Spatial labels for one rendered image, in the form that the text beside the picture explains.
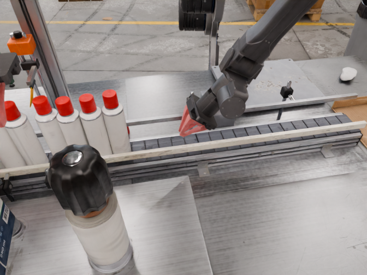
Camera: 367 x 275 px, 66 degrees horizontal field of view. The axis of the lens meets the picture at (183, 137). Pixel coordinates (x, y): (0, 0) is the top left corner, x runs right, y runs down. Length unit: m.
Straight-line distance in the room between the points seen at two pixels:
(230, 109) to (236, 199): 0.26
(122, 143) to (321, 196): 0.55
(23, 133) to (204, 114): 0.43
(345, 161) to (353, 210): 0.17
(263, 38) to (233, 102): 0.14
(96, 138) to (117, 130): 0.05
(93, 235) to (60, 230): 0.22
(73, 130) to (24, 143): 0.12
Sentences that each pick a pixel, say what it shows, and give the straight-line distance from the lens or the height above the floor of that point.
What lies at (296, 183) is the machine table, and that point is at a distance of 0.86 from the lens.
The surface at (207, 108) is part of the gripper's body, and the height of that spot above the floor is 1.03.
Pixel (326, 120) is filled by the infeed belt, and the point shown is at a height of 0.88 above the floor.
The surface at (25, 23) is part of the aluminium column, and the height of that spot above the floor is 1.21.
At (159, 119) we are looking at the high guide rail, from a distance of 0.79.
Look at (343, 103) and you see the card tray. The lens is 1.17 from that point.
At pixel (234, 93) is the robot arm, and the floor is 1.12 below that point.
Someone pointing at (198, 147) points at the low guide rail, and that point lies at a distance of 0.78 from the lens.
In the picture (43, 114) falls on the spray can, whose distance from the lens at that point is 0.73.
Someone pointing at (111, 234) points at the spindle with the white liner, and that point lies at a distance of 0.53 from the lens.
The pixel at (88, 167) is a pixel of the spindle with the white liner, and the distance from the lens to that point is 0.41.
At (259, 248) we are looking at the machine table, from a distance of 0.73.
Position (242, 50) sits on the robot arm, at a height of 1.18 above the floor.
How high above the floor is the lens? 1.47
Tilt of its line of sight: 44 degrees down
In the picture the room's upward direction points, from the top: straight up
